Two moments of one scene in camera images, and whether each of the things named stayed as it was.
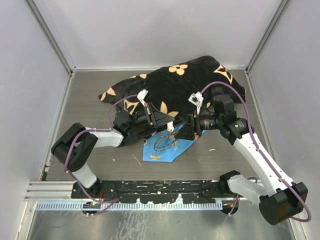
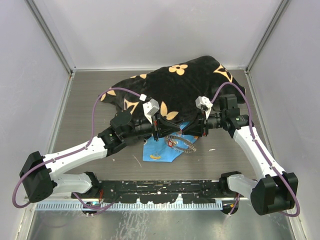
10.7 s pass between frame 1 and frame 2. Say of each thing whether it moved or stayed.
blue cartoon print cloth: stayed
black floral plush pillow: stayed
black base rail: stayed
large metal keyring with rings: moved
